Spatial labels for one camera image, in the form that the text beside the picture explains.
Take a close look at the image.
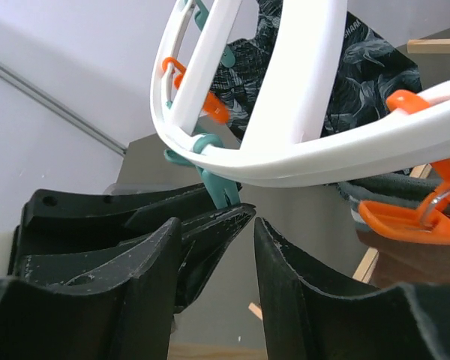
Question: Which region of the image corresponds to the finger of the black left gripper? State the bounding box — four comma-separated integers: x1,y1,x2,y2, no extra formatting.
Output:
7,184,256,314

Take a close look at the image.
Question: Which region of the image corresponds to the clear plastic bin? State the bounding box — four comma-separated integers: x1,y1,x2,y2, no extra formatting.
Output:
103,183,179,196

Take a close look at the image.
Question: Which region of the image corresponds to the wooden hanger stand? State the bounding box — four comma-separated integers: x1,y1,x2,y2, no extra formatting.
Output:
168,37,450,360

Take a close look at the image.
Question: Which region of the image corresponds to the dark patterned sock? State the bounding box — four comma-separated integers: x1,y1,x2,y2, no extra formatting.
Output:
210,1,422,140

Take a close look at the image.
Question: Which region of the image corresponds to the teal clothespin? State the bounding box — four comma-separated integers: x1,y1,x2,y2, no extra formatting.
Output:
163,133,243,211

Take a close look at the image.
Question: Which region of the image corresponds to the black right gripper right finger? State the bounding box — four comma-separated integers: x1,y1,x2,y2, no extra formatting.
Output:
253,217,450,359

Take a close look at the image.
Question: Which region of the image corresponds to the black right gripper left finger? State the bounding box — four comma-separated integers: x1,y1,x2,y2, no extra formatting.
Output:
0,217,182,359

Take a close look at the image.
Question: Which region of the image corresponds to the orange clothespin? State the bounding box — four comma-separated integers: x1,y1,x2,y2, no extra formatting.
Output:
161,56,230,130
358,90,450,245

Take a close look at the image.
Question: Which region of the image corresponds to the white round sock hanger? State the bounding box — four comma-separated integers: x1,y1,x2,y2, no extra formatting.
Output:
150,1,450,188

